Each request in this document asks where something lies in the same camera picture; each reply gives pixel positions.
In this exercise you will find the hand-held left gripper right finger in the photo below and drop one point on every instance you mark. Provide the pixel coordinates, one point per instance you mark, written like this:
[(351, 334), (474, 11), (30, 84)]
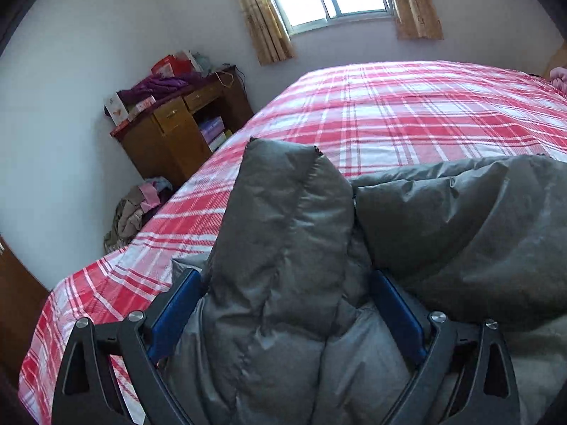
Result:
[(398, 314)]

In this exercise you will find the bed with red plaid sheet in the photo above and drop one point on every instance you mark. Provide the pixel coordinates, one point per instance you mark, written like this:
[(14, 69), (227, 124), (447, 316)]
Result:
[(398, 110)]

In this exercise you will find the purple cloth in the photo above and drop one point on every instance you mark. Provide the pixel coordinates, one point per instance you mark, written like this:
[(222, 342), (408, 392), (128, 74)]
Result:
[(155, 88)]

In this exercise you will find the pale plastic bag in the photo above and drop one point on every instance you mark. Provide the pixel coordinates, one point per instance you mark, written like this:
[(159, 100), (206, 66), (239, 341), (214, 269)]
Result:
[(201, 61)]

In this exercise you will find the desk drawer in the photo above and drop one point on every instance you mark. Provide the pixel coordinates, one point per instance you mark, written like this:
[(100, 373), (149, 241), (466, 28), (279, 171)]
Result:
[(203, 96), (170, 115)]

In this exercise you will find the pile of clothes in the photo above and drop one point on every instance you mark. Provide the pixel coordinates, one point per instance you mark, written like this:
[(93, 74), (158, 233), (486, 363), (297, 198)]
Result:
[(133, 217)]

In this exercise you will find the white flat box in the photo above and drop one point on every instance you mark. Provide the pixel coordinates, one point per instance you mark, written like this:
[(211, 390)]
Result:
[(219, 140)]

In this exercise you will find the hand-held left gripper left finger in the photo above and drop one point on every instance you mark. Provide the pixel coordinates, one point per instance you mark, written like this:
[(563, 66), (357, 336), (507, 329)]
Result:
[(172, 314)]

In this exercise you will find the grey puffer jacket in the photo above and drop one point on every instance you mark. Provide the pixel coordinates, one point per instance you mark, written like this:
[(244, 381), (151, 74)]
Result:
[(283, 252)]

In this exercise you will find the white upright box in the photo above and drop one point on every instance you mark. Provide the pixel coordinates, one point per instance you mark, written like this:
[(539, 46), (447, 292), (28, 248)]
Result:
[(117, 108)]

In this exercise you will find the brown wooden desk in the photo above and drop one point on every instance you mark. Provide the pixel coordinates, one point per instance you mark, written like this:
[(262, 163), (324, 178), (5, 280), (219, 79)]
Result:
[(168, 150)]

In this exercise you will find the brown wooden cabinet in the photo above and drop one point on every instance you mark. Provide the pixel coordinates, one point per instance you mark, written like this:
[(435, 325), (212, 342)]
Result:
[(20, 310)]

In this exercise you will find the pink folded quilt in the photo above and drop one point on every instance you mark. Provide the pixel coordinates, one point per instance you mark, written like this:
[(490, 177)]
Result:
[(560, 80)]

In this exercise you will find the wooden headboard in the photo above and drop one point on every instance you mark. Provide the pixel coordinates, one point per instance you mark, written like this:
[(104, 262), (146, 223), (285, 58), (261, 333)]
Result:
[(559, 55)]

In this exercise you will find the beige patterned curtain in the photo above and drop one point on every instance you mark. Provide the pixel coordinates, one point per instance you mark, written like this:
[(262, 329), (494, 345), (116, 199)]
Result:
[(416, 4), (265, 22)]

